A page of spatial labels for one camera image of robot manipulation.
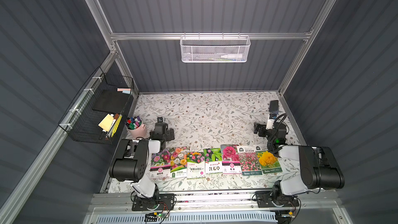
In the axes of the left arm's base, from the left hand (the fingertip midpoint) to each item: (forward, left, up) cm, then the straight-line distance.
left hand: (164, 132), depth 97 cm
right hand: (+2, -61, +7) cm, 62 cm away
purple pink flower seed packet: (-20, -1, -1) cm, 20 cm away
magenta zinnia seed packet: (-17, -40, 0) cm, 44 cm away
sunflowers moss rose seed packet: (-20, -20, 0) cm, 29 cm away
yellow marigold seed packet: (-19, -62, -1) cm, 65 cm away
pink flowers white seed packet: (-18, -50, 0) cm, 54 cm away
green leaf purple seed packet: (-17, -30, 0) cm, 35 cm away
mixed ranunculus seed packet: (-17, -10, 0) cm, 20 cm away
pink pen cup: (-1, +15, +10) cm, 18 cm away
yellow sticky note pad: (-11, +19, +28) cm, 36 cm away
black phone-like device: (+19, -75, +2) cm, 78 cm away
